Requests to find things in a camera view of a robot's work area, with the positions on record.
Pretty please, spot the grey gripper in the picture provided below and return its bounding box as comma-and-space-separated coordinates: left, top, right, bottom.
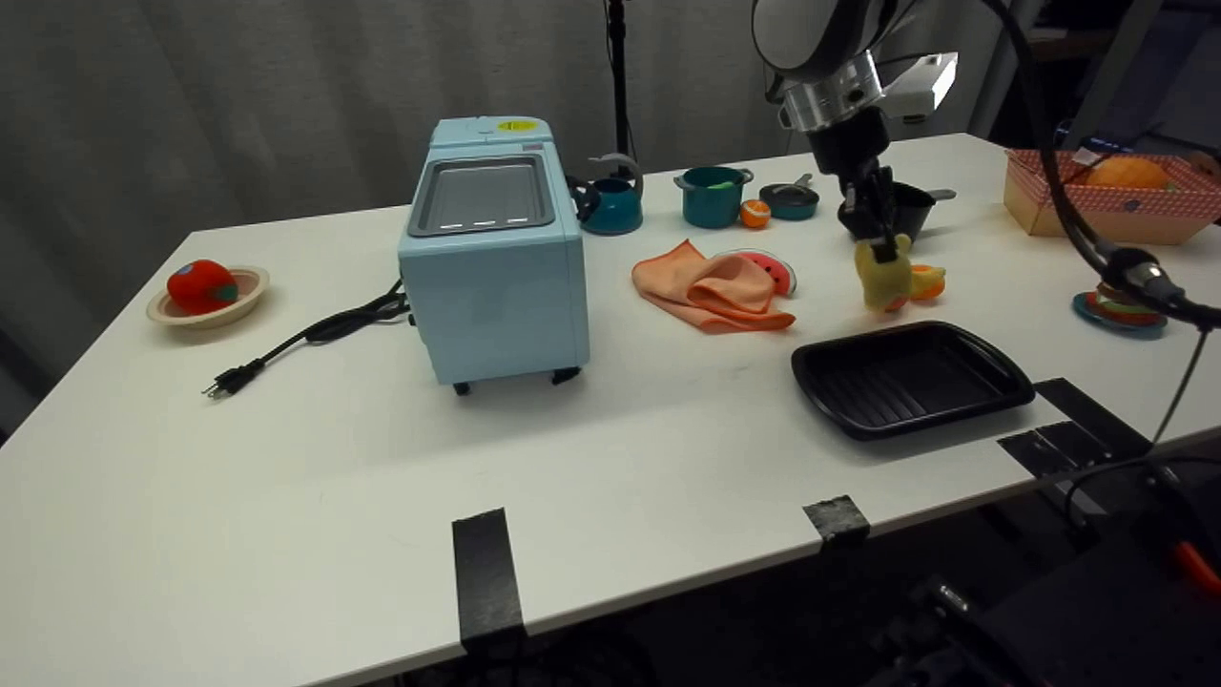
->
776, 53, 958, 265

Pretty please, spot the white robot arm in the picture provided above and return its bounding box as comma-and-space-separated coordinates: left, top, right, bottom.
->
752, 0, 916, 265

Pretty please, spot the teal toy pot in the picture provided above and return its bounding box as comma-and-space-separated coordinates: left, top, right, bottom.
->
676, 166, 752, 230

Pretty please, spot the black grill tray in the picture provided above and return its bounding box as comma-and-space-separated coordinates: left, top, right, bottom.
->
792, 321, 1033, 438

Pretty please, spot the orange fruit plush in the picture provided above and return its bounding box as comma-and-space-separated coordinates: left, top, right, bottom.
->
907, 265, 947, 306

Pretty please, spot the orange half toy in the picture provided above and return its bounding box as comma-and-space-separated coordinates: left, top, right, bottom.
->
737, 198, 772, 230

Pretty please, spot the watermelon slice plush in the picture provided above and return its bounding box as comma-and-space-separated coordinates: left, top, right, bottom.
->
744, 254, 799, 299

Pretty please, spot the orange cloth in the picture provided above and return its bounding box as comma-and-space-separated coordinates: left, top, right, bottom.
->
630, 242, 794, 331

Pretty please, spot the teal small plate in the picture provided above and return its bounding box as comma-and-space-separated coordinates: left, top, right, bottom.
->
1071, 289, 1163, 340

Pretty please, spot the teal toy kettle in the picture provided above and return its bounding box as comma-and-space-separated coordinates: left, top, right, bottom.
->
570, 154, 644, 237

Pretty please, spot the toy burger plush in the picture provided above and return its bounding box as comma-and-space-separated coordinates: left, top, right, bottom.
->
1094, 284, 1163, 325

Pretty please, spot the light blue toy oven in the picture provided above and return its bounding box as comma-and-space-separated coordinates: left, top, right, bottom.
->
397, 115, 591, 395

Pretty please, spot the black tape strip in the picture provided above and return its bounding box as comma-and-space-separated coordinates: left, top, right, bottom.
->
451, 508, 524, 648

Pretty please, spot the beige bowl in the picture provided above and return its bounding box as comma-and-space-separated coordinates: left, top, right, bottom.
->
151, 261, 269, 331

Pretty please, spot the red tomato plush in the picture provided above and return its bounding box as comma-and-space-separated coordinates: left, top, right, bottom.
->
168, 261, 236, 312

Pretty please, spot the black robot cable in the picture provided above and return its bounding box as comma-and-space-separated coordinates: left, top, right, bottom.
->
977, 0, 1221, 450

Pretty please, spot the black power cord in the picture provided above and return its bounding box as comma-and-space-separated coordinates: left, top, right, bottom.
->
201, 278, 411, 406

